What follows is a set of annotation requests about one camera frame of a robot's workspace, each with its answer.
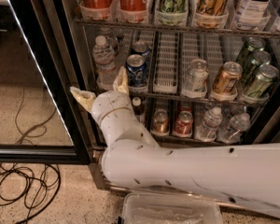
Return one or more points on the brown drink bottle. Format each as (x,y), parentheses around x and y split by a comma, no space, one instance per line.
(139,109)

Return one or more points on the orange tall can left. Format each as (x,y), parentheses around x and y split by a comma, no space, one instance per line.
(96,10)

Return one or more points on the stainless steel fridge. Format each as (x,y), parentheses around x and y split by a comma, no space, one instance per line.
(265,128)

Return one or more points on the clear water bottle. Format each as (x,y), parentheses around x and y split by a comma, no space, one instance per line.
(104,58)
(111,38)

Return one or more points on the clear rear water bottle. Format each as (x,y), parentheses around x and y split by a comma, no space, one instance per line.
(111,38)

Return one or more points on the red can bottom shelf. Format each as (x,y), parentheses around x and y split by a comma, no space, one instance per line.
(183,124)

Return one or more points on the orange tall can right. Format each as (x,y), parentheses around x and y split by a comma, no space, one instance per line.
(132,11)

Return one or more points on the blue soda can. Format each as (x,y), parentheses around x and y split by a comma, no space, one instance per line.
(136,70)
(141,48)

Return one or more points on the blue front soda can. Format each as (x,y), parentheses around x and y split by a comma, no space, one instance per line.
(136,70)

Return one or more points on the orange tall can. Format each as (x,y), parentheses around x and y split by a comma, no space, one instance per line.
(96,10)
(132,11)

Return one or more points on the green middle can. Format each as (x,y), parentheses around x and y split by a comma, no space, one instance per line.
(255,60)

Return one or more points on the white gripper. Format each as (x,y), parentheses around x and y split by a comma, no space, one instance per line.
(109,103)

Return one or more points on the glass fridge door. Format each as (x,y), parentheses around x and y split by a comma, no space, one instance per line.
(40,122)

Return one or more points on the bottom right water bottle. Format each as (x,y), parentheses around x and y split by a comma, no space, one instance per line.
(231,131)

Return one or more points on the gold tall can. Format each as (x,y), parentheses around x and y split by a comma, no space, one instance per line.
(210,14)

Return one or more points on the blue rear soda can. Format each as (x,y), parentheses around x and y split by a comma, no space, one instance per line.
(141,48)

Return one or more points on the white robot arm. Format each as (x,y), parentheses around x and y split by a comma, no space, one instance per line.
(248,175)

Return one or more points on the clear front water bottle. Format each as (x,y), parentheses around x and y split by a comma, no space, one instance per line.
(104,58)

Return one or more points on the clear plastic bin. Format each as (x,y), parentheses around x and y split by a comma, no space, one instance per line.
(148,208)

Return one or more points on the white labelled bottle top shelf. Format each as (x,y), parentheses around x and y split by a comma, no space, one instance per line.
(250,15)

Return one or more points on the bottom shelf water bottle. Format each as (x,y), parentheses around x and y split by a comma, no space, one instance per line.
(207,130)

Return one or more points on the gold can bottom shelf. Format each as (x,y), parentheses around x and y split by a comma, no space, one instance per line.
(160,121)

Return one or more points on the green white tall can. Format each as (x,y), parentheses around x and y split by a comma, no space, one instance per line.
(171,12)

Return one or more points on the white silver can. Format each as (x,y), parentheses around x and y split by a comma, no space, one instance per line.
(196,76)

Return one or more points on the empty white shelf tray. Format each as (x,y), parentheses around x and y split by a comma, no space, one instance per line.
(166,65)

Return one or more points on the green rear can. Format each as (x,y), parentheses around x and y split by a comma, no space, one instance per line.
(249,46)

